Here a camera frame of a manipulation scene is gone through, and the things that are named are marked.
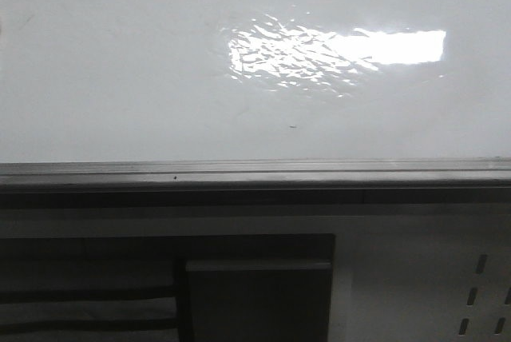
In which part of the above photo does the grey square box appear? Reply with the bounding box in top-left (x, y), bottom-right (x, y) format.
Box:
top-left (186, 259), bottom-right (332, 341)

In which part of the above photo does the white whiteboard surface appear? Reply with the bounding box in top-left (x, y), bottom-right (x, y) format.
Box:
top-left (1, 0), bottom-right (510, 162)

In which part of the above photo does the dark rectangular wall panel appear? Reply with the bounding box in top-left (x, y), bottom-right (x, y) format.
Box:
top-left (1, 234), bottom-right (335, 341)

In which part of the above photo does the grey aluminium whiteboard tray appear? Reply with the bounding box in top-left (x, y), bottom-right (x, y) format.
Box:
top-left (1, 157), bottom-right (510, 209)

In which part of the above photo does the white perforated metal panel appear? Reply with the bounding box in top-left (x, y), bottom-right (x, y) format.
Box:
top-left (1, 204), bottom-right (510, 341)

